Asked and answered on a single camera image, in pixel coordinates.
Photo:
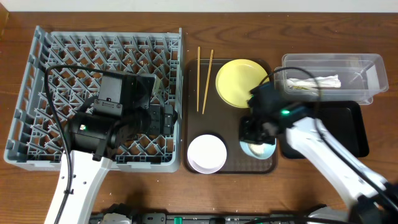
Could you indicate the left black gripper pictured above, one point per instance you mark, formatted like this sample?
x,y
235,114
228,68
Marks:
x,y
168,119

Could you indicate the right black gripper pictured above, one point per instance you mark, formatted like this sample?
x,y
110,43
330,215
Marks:
x,y
247,134

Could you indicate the green orange snack wrapper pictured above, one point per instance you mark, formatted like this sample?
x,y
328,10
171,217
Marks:
x,y
300,88

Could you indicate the rice and nut scraps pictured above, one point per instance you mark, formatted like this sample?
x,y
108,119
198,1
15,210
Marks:
x,y
258,150

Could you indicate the light blue bowl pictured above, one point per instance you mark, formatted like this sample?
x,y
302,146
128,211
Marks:
x,y
271,149

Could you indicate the pink white bowl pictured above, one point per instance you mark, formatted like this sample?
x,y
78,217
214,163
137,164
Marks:
x,y
207,154

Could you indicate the white paper napkin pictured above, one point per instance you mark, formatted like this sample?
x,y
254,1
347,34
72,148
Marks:
x,y
316,83

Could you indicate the wooden chopstick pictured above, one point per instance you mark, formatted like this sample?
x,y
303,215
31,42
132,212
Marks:
x,y
198,76
207,81

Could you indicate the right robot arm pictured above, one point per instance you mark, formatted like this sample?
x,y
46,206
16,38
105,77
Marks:
x,y
370,198

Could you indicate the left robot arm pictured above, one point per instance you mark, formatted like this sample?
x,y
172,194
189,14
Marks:
x,y
121,110

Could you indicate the clear plastic waste bin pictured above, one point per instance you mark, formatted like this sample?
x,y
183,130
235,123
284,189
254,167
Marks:
x,y
362,76

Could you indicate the black rectangular waste tray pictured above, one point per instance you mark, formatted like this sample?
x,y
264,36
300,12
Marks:
x,y
343,119

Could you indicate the dark brown serving tray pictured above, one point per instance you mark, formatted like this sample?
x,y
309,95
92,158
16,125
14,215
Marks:
x,y
220,119

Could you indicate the yellow round plate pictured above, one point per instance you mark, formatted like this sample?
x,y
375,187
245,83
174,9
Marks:
x,y
236,79

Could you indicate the grey plastic dish rack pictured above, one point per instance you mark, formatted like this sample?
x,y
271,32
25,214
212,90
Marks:
x,y
34,142

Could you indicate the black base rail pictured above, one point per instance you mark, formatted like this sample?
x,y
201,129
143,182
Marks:
x,y
161,218

